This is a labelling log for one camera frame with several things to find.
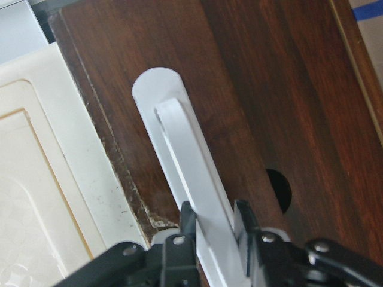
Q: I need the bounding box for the dark brown wooden drawer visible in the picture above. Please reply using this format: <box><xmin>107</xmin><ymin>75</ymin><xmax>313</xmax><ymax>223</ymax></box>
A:
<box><xmin>48</xmin><ymin>1</ymin><xmax>382</xmax><ymax>264</ymax></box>

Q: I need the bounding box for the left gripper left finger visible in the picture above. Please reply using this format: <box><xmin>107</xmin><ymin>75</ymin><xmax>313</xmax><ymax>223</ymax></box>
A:
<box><xmin>61</xmin><ymin>201</ymin><xmax>199</xmax><ymax>286</ymax></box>

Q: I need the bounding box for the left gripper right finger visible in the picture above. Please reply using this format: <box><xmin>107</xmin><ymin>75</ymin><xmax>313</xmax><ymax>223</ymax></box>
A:
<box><xmin>234</xmin><ymin>200</ymin><xmax>382</xmax><ymax>286</ymax></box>

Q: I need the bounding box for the white drawer handle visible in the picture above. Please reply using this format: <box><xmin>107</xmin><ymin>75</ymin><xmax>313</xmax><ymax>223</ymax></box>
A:
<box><xmin>132</xmin><ymin>67</ymin><xmax>251</xmax><ymax>286</ymax></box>

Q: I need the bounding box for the cream plastic storage box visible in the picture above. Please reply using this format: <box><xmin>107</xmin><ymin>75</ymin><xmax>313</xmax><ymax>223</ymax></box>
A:
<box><xmin>1</xmin><ymin>44</ymin><xmax>147</xmax><ymax>286</ymax></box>

